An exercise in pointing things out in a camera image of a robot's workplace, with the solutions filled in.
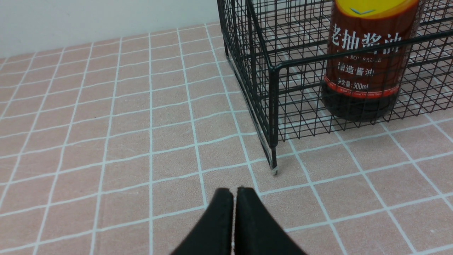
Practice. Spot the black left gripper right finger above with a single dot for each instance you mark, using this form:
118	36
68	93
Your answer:
256	231

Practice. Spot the black wire shelf rack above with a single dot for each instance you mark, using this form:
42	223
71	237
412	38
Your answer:
278	52

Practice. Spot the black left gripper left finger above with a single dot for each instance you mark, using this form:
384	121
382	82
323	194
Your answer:
212	235

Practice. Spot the dark soy sauce bottle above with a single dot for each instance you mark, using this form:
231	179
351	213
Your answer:
364	85

